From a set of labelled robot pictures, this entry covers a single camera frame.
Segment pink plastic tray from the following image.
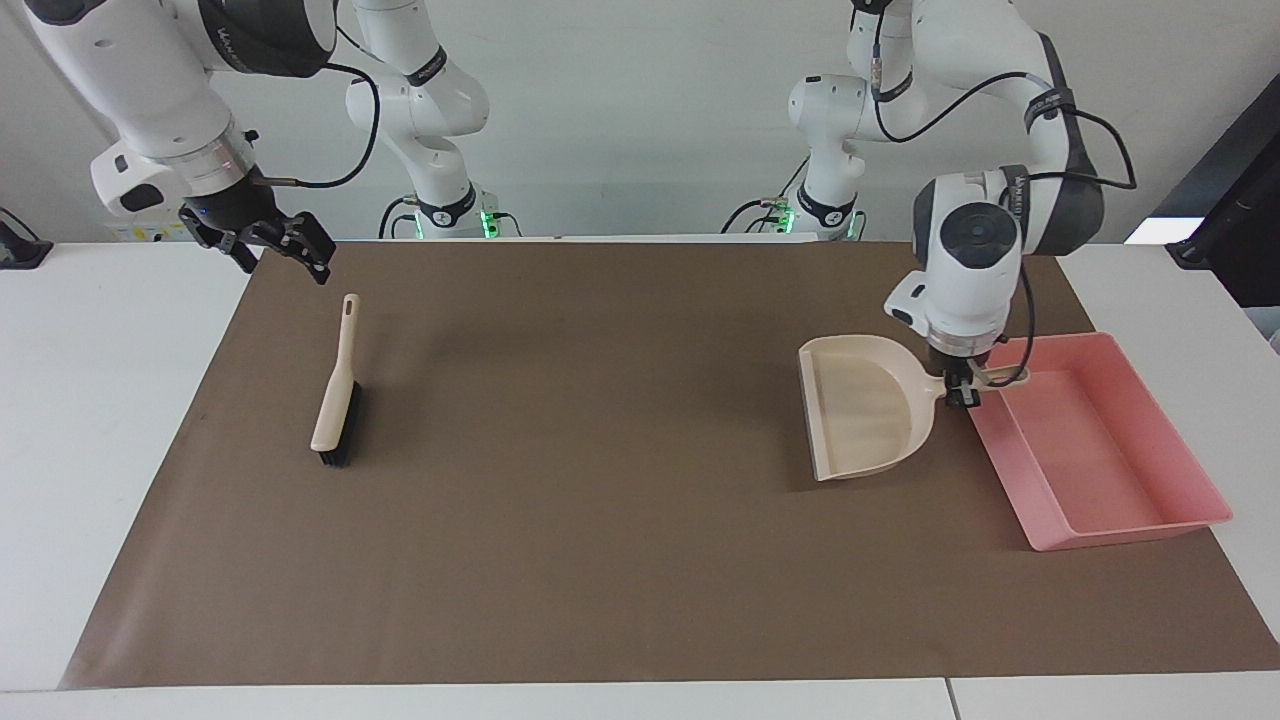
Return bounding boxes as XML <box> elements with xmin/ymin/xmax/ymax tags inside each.
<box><xmin>967</xmin><ymin>331</ymin><xmax>1234</xmax><ymax>553</ymax></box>

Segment black cable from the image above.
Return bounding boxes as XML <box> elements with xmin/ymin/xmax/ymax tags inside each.
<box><xmin>996</xmin><ymin>262</ymin><xmax>1037</xmax><ymax>389</ymax></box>
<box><xmin>721</xmin><ymin>156</ymin><xmax>813</xmax><ymax>237</ymax></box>
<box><xmin>250</xmin><ymin>28</ymin><xmax>384</xmax><ymax>191</ymax></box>
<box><xmin>377</xmin><ymin>194</ymin><xmax>422</xmax><ymax>241</ymax></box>
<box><xmin>867</xmin><ymin>0</ymin><xmax>1061</xmax><ymax>144</ymax></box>
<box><xmin>1028</xmin><ymin>105</ymin><xmax>1139</xmax><ymax>192</ymax></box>

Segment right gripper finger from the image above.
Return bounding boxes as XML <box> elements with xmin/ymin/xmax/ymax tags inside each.
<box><xmin>250</xmin><ymin>211</ymin><xmax>337</xmax><ymax>287</ymax></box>
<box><xmin>183</xmin><ymin>222</ymin><xmax>264</xmax><ymax>274</ymax></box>

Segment beige plastic dustpan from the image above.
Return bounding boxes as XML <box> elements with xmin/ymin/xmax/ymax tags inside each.
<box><xmin>797</xmin><ymin>335</ymin><xmax>1032</xmax><ymax>483</ymax></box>

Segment beige hand brush black bristles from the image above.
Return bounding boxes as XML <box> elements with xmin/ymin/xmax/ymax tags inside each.
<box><xmin>309</xmin><ymin>293</ymin><xmax>364</xmax><ymax>470</ymax></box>

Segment black stand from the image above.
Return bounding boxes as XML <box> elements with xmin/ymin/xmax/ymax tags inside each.
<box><xmin>0</xmin><ymin>207</ymin><xmax>54</xmax><ymax>270</ymax></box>
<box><xmin>1164</xmin><ymin>100</ymin><xmax>1280</xmax><ymax>308</ymax></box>

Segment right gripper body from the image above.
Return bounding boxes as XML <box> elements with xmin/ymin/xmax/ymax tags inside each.
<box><xmin>179</xmin><ymin>175</ymin><xmax>285</xmax><ymax>243</ymax></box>

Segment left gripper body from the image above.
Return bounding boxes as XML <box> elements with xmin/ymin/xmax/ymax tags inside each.
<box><xmin>927</xmin><ymin>335</ymin><xmax>994</xmax><ymax>364</ymax></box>

